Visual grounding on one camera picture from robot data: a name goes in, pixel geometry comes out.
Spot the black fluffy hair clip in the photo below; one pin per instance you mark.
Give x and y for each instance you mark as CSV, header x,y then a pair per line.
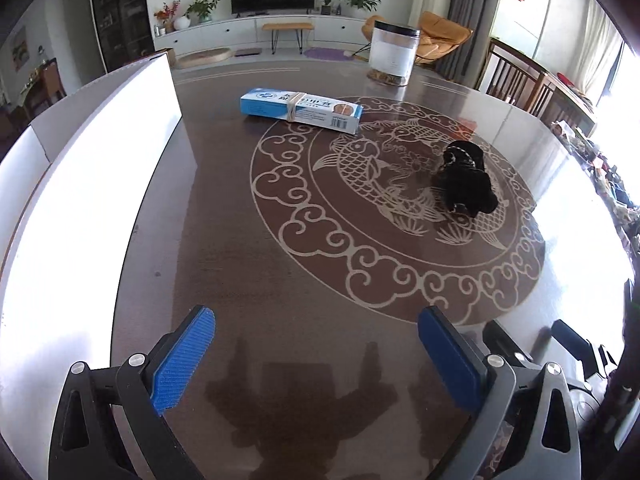
x,y
467,182

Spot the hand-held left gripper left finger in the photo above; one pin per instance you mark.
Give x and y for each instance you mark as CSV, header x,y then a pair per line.
x,y
180,365

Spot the blue and white ointment box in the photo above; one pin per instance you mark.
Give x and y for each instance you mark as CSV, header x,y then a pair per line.
x,y
300,107

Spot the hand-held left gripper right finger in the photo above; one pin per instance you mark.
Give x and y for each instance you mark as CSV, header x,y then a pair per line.
x,y
450,360

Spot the dark flat floor pad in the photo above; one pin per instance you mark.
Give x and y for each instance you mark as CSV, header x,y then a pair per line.
x,y
248,52

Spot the white round vase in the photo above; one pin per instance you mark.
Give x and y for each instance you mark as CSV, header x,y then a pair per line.
x,y
181,23

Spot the wooden bench with metal legs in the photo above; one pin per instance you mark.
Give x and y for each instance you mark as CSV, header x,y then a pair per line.
x,y
288,26

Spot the round beige floor cushion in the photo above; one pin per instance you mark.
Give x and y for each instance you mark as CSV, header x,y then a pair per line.
x,y
204,57

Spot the orange lounge chair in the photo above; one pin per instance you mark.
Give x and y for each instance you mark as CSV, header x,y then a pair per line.
x,y
440,35

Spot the framed wall painting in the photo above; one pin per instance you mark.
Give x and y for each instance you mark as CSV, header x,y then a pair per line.
x,y
19,47

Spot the dark patterned glass desktop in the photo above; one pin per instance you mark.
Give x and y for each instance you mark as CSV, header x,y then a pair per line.
x,y
225,260

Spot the large leafy potted plant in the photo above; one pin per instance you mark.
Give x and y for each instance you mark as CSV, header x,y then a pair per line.
x,y
360,0

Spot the grey curtain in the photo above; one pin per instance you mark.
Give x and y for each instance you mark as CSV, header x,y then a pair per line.
x,y
472,15

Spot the clear jar with black lid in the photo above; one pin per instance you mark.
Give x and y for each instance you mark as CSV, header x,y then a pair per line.
x,y
395,55

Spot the red flower arrangement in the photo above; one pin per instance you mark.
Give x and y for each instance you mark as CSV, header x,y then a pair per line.
x,y
166,14

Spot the wooden dining chair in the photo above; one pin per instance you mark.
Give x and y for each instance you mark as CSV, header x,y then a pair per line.
x,y
560,102
510,72

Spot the dark glass bookshelf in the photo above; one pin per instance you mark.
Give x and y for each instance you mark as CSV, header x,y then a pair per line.
x,y
122,15

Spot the white television cabinet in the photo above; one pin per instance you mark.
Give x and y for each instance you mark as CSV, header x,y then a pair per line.
x,y
225,35

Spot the purple floor mat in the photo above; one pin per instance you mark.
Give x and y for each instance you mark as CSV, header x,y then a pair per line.
x,y
327,53

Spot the white board panel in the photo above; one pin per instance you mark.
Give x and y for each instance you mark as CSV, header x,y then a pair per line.
x,y
100,160

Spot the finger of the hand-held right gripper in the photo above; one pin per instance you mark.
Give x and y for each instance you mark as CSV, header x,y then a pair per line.
x,y
510,345
577,347

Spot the green potted plant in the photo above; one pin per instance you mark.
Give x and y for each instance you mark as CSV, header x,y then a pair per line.
x,y
202,7

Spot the small potted plant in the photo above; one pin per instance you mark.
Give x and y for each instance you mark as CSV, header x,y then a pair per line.
x,y
326,2

